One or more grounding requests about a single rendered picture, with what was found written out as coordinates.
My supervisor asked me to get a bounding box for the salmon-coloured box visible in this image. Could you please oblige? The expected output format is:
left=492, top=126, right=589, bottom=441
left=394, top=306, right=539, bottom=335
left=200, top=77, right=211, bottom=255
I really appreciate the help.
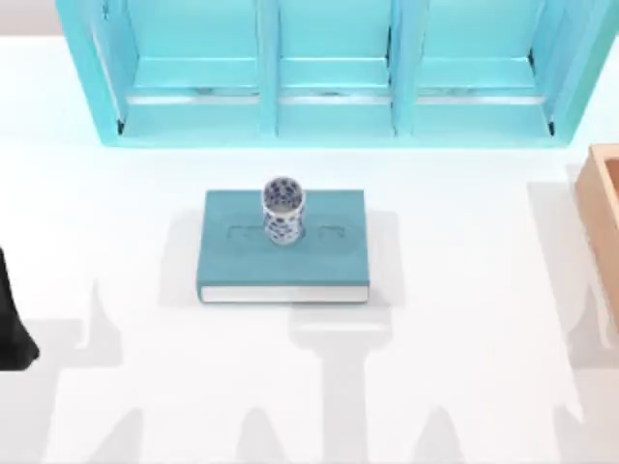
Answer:
left=574, top=143, right=619, bottom=328

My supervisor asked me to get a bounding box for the blue and white cup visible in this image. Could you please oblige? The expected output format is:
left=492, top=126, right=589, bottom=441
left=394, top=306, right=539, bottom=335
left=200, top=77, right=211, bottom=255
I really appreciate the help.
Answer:
left=261, top=176, right=308, bottom=247

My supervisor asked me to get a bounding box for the light blue rack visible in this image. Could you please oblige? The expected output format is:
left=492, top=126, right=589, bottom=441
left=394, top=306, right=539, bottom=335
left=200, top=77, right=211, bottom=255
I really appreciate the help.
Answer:
left=54, top=0, right=619, bottom=149

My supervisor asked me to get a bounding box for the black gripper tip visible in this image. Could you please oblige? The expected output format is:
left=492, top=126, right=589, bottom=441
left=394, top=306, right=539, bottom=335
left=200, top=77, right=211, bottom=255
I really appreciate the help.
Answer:
left=0, top=247, right=42, bottom=373

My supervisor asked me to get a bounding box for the teal book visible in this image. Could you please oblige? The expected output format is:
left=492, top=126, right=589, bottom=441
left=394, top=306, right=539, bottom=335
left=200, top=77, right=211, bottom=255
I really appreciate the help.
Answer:
left=196, top=188, right=371, bottom=305

